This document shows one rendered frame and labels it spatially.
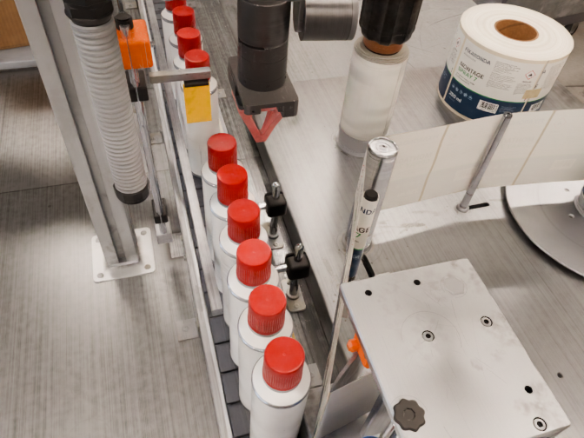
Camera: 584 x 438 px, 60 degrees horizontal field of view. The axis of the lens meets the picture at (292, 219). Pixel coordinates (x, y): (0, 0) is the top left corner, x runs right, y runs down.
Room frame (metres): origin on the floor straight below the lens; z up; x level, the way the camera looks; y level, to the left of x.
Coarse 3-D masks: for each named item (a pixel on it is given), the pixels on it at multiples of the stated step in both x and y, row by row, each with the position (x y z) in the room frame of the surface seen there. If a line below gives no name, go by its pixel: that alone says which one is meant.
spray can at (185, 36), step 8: (184, 32) 0.64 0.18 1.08; (192, 32) 0.65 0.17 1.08; (184, 40) 0.63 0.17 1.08; (192, 40) 0.63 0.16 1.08; (200, 40) 0.64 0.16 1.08; (184, 48) 0.63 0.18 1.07; (192, 48) 0.63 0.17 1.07; (200, 48) 0.64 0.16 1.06; (176, 56) 0.64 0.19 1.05; (176, 64) 0.63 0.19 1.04; (184, 64) 0.63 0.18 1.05; (176, 88) 0.63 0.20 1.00; (184, 128) 0.62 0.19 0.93; (184, 136) 0.63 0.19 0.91
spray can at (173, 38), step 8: (176, 8) 0.71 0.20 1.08; (184, 8) 0.71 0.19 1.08; (176, 16) 0.69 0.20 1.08; (184, 16) 0.69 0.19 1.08; (192, 16) 0.70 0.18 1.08; (176, 24) 0.69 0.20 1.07; (184, 24) 0.69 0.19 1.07; (192, 24) 0.70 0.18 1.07; (176, 32) 0.69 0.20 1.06; (176, 40) 0.69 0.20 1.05; (176, 48) 0.68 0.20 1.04; (176, 96) 0.69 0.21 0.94
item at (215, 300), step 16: (160, 48) 0.80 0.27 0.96; (160, 64) 0.75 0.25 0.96; (176, 112) 0.62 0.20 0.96; (176, 128) 0.58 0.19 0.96; (176, 144) 0.55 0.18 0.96; (192, 176) 0.49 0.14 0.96; (192, 192) 0.46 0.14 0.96; (192, 208) 0.43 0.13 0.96; (208, 256) 0.35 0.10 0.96; (208, 272) 0.33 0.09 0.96; (208, 288) 0.31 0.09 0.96
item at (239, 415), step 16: (144, 0) 1.12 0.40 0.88; (160, 0) 1.13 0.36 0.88; (160, 16) 1.06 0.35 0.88; (160, 32) 0.99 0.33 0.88; (176, 160) 0.60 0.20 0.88; (192, 224) 0.47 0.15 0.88; (208, 304) 0.34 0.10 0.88; (224, 336) 0.29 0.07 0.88; (224, 352) 0.27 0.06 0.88; (224, 368) 0.25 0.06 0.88; (224, 384) 0.23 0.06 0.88; (240, 416) 0.20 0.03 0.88; (240, 432) 0.18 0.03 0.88
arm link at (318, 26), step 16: (320, 0) 0.51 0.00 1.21; (336, 0) 0.52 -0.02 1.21; (352, 0) 0.52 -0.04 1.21; (304, 16) 0.51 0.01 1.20; (320, 16) 0.51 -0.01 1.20; (336, 16) 0.51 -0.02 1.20; (352, 16) 0.51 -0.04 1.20; (304, 32) 0.50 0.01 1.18; (320, 32) 0.50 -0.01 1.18; (336, 32) 0.51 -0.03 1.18; (352, 32) 0.51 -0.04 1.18
